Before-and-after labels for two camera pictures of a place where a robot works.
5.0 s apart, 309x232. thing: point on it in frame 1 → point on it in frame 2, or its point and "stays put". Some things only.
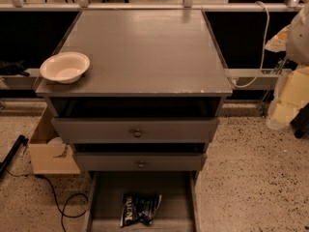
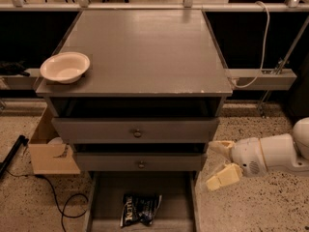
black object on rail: x=14 y=68 stays put
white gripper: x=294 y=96 → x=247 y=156
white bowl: x=66 y=67 stays put
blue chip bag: x=139 y=208 stays put
